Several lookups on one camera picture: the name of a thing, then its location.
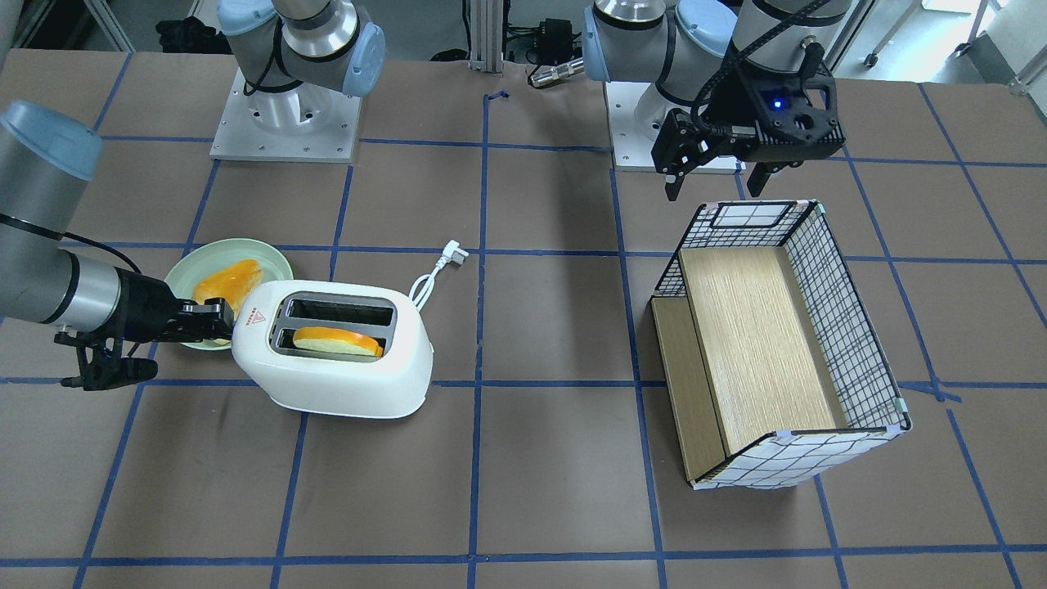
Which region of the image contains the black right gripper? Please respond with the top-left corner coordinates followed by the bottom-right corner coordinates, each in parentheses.
top-left (110, 271), bottom-right (235, 343)

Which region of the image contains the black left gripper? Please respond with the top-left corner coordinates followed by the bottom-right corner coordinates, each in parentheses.
top-left (652, 62), bottom-right (846, 202)

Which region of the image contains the white two-slot toaster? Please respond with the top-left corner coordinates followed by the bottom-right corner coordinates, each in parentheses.
top-left (231, 280), bottom-right (435, 420)

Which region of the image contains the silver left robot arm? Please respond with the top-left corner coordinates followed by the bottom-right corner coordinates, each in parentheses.
top-left (581, 1), bottom-right (851, 200)

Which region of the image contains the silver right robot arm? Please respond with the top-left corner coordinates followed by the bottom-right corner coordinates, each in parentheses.
top-left (1, 1), bottom-right (388, 344)

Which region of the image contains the bread slice in toaster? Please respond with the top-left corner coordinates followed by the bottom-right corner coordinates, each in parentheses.
top-left (292, 326), bottom-right (384, 357)

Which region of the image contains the triangular bread on plate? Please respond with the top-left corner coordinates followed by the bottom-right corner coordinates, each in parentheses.
top-left (193, 259), bottom-right (264, 316)

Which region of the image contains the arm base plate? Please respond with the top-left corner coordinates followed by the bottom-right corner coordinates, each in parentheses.
top-left (604, 82), bottom-right (674, 172)
top-left (209, 70), bottom-right (362, 164)

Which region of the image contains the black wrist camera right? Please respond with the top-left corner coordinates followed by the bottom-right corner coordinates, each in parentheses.
top-left (53, 331), bottom-right (160, 391)

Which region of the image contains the wire basket wooden shelf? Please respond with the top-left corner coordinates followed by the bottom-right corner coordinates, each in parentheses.
top-left (649, 199), bottom-right (912, 491)

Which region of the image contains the white toaster power cable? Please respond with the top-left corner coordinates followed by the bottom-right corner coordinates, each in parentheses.
top-left (407, 240), bottom-right (470, 310)

